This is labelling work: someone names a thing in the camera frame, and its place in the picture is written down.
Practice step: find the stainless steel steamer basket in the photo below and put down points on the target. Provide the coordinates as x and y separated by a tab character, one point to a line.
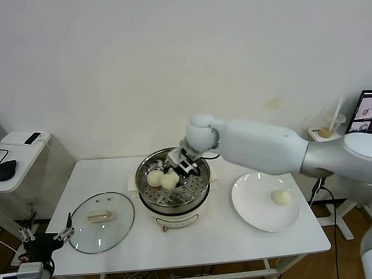
174	200

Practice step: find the cream electric cooker pot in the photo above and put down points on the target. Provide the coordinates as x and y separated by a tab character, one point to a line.
174	221

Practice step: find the white steamed baozi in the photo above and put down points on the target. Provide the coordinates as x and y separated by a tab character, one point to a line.
169	181
153	178
281	198

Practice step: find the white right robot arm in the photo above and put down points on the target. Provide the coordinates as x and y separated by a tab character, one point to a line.
261	145

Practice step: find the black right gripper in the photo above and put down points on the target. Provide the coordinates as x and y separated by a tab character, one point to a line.
195	170

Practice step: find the round glass pot lid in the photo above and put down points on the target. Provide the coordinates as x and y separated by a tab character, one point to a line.
101	235

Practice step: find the white round plate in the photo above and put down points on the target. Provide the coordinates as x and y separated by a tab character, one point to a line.
261	215

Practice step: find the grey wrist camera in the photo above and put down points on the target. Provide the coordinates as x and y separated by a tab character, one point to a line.
30	268
177	157

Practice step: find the flat white box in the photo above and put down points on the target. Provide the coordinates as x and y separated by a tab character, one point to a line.
13	139

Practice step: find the white drinking straw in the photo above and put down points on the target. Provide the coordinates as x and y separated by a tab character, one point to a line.
338	107

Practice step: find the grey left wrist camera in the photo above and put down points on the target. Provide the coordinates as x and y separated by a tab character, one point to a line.
30	268

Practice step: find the clear plastic drink cup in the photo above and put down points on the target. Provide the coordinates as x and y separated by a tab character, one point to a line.
328	130

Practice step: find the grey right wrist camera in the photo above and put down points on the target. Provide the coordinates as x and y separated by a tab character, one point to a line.
177	157

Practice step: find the white side table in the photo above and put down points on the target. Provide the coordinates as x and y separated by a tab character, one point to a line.
26	171
315	136

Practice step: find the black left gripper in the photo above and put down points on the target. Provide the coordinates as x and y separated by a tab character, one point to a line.
40	245

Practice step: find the open dark laptop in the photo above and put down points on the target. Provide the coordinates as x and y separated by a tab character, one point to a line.
363	113

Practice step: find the black computer mouse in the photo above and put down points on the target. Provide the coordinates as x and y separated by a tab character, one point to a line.
6	171

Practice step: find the black smartphone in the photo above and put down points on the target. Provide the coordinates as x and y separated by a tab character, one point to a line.
32	138

